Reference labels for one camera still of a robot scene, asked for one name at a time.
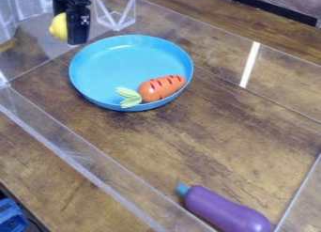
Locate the yellow toy lemon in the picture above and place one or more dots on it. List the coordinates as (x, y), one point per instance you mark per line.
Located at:
(58, 27)

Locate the blue round plastic tray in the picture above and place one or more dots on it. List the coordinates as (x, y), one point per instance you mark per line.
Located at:
(125, 61)

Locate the purple toy eggplant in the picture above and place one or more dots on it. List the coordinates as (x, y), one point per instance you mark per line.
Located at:
(229, 216)

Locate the blue object at corner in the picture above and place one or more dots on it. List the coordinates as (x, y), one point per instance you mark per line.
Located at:
(12, 218)

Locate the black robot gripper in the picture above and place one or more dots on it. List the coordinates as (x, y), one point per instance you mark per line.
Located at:
(78, 19)

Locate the clear acrylic enclosure wall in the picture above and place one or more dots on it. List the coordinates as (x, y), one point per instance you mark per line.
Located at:
(97, 170)

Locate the orange toy carrot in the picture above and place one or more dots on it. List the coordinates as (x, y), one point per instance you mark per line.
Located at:
(153, 90)

